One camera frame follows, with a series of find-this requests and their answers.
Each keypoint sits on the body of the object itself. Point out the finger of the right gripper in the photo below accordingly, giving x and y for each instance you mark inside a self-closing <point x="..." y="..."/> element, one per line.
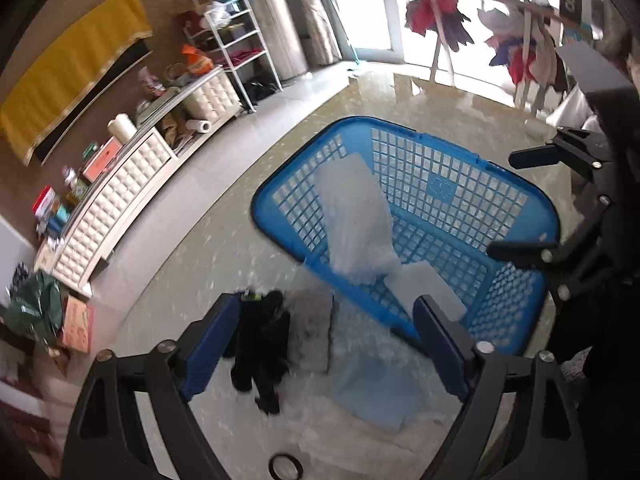
<point x="522" y="253"/>
<point x="544" y="155"/>

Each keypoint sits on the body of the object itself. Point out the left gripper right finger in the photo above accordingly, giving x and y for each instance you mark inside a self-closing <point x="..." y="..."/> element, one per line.
<point x="516" y="421"/>

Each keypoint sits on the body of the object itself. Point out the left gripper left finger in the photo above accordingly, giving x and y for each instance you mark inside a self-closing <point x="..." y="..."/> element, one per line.
<point x="106" y="438"/>

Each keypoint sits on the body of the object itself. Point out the black soft gloves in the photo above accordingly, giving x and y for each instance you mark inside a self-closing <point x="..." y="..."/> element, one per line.
<point x="259" y="347"/>

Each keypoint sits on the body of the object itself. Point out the blue plastic laundry basket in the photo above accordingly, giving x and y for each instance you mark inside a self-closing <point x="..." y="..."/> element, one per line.
<point x="447" y="205"/>

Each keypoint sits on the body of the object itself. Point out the white sponge block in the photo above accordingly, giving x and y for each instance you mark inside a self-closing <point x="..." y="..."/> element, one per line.
<point x="413" y="280"/>

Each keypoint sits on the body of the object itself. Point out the clothes drying rack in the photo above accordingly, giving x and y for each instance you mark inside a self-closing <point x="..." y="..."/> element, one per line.
<point x="500" y="49"/>

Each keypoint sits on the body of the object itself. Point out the orange cardboard box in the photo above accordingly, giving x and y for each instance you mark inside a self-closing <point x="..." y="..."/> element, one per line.
<point x="76" y="333"/>

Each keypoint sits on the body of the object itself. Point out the green plastic bag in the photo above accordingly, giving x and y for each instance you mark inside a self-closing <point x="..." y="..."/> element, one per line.
<point x="36" y="309"/>

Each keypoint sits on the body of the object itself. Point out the white foam wrap sheet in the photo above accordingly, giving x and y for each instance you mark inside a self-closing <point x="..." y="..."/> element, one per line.
<point x="357" y="220"/>

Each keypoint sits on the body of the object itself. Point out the light blue cloth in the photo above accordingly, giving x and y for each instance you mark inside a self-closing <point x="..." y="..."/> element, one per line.
<point x="377" y="376"/>

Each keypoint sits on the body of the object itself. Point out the white tufted tv cabinet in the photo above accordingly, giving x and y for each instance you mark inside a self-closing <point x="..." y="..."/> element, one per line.
<point x="140" y="169"/>

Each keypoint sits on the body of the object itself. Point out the grey cloth square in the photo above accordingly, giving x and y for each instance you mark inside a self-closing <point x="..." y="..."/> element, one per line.
<point x="309" y="338"/>

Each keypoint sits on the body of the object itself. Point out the beige curtain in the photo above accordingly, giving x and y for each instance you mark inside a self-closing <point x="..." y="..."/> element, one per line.
<point x="323" y="41"/>

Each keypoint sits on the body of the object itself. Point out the white standing air conditioner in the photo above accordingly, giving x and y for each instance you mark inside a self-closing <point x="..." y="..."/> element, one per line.
<point x="281" y="37"/>

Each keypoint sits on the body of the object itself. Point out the pink drawer box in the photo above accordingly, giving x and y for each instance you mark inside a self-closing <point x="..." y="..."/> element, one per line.
<point x="100" y="159"/>

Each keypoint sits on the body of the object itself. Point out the white plastic jug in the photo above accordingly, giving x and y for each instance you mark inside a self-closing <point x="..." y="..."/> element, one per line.
<point x="122" y="128"/>

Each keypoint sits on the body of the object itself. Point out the white metal shelf rack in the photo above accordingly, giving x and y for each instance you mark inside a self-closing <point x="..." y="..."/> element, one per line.
<point x="229" y="33"/>

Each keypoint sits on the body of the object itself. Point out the white paper towel roll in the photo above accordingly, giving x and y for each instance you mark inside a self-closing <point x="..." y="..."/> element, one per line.
<point x="199" y="125"/>

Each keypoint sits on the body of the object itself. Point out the orange snack bag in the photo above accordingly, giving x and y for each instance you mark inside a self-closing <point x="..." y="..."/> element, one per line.
<point x="197" y="62"/>

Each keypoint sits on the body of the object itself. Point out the yellow tv cover cloth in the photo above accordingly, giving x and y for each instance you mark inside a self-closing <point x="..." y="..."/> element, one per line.
<point x="64" y="74"/>

